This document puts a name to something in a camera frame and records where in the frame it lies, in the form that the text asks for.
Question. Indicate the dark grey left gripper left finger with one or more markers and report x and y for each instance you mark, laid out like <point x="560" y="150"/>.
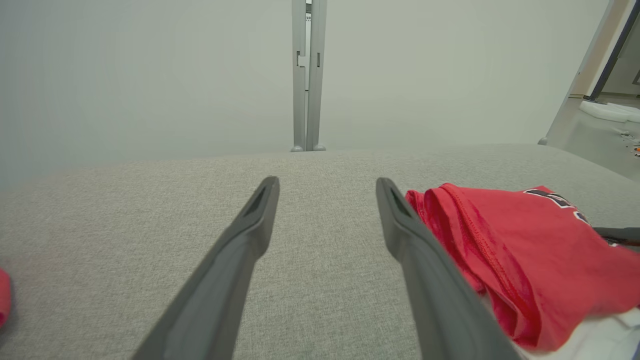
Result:
<point x="215" y="290"/>

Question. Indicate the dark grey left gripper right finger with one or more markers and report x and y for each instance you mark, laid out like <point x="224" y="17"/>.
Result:
<point x="440" y="300"/>

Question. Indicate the white foam block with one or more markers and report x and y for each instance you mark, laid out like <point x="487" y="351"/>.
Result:
<point x="602" y="111"/>
<point x="634" y="116"/>

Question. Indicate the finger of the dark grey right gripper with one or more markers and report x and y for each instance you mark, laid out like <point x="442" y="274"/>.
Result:
<point x="622" y="235"/>

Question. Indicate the red basketball shorts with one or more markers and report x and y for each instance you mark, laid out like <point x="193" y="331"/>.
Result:
<point x="4" y="300"/>

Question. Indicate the red basketball jersey number 33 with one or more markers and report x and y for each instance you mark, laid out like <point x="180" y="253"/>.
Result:
<point x="525" y="250"/>

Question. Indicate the dark door frame post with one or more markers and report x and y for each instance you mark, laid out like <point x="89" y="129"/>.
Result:
<point x="614" y="50"/>

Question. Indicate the grey partition post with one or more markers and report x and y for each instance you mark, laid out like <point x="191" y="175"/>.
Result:
<point x="315" y="100"/>
<point x="575" y="82"/>
<point x="298" y="100"/>

